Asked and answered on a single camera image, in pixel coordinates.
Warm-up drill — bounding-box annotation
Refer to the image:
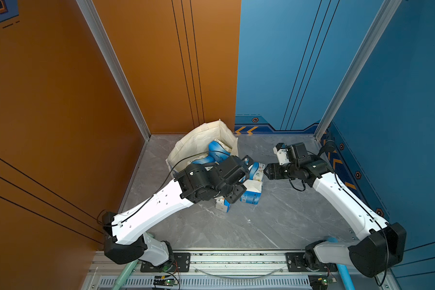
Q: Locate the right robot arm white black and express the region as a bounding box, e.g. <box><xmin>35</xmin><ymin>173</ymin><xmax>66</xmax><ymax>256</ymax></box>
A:
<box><xmin>264</xmin><ymin>159</ymin><xmax>407</xmax><ymax>278</ymax></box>

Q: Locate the blue tissue pack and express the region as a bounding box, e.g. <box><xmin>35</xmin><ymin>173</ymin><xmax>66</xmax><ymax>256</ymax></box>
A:
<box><xmin>250</xmin><ymin>162</ymin><xmax>267</xmax><ymax>181</ymax></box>
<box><xmin>208</xmin><ymin>139</ymin><xmax>232</xmax><ymax>163</ymax></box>
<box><xmin>193</xmin><ymin>154</ymin><xmax>216</xmax><ymax>164</ymax></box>
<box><xmin>215</xmin><ymin>197</ymin><xmax>231</xmax><ymax>213</ymax></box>

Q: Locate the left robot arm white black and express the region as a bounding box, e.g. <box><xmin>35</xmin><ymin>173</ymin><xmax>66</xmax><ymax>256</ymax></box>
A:
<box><xmin>102</xmin><ymin>164</ymin><xmax>249</xmax><ymax>268</ymax></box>

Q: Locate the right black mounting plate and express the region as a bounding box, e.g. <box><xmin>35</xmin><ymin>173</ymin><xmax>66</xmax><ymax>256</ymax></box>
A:
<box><xmin>285</xmin><ymin>252</ymin><xmax>338</xmax><ymax>273</ymax></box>

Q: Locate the cream canvas bag blue print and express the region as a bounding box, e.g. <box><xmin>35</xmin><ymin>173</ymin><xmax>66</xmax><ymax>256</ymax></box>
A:
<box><xmin>166</xmin><ymin>120</ymin><xmax>239</xmax><ymax>174</ymax></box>

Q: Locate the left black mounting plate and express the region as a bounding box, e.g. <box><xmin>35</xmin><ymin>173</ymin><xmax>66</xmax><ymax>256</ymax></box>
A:
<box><xmin>140</xmin><ymin>252</ymin><xmax>191</xmax><ymax>273</ymax></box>

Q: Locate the green hose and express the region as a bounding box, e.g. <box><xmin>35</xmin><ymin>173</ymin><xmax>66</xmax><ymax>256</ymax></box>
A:
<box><xmin>110</xmin><ymin>259</ymin><xmax>140</xmax><ymax>290</ymax></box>

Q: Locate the right circuit board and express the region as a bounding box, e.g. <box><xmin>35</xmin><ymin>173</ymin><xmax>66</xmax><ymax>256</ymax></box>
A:
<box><xmin>308</xmin><ymin>275</ymin><xmax>337</xmax><ymax>290</ymax></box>

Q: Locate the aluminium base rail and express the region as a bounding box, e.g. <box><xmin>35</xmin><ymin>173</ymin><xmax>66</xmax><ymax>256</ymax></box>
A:
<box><xmin>86</xmin><ymin>249</ymin><xmax>392</xmax><ymax>280</ymax></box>

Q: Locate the left circuit board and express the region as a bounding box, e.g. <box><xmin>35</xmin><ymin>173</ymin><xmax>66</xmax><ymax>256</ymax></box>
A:
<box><xmin>152</xmin><ymin>275</ymin><xmax>180</xmax><ymax>290</ymax></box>

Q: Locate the white-topped tissue pack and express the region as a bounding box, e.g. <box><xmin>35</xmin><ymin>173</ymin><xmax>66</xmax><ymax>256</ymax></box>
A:
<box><xmin>240</xmin><ymin>180</ymin><xmax>263</xmax><ymax>205</ymax></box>

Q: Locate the white vented grille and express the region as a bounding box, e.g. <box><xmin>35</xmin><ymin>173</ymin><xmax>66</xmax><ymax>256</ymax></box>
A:
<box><xmin>95</xmin><ymin>276</ymin><xmax>312</xmax><ymax>290</ymax></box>

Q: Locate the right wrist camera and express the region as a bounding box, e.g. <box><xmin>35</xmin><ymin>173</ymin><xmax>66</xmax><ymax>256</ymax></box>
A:
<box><xmin>273</xmin><ymin>143</ymin><xmax>311</xmax><ymax>165</ymax></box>

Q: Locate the circuit board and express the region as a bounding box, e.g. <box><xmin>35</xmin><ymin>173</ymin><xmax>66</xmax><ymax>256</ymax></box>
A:
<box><xmin>152</xmin><ymin>275</ymin><xmax>180</xmax><ymax>290</ymax></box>
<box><xmin>308</xmin><ymin>275</ymin><xmax>337</xmax><ymax>290</ymax></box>

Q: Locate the blue hose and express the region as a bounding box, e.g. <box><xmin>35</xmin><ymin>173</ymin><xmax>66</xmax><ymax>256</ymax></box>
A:
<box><xmin>326</xmin><ymin>237</ymin><xmax>356</xmax><ymax>290</ymax></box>

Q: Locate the black round stand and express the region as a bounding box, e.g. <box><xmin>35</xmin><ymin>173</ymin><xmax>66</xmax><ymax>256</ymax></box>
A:
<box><xmin>317</xmin><ymin>140</ymin><xmax>336</xmax><ymax>159</ymax></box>

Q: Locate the black mounting plate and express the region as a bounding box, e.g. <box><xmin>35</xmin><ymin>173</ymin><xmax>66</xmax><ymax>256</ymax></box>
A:
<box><xmin>285</xmin><ymin>252</ymin><xmax>338</xmax><ymax>273</ymax></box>
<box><xmin>140</xmin><ymin>252</ymin><xmax>191</xmax><ymax>273</ymax></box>

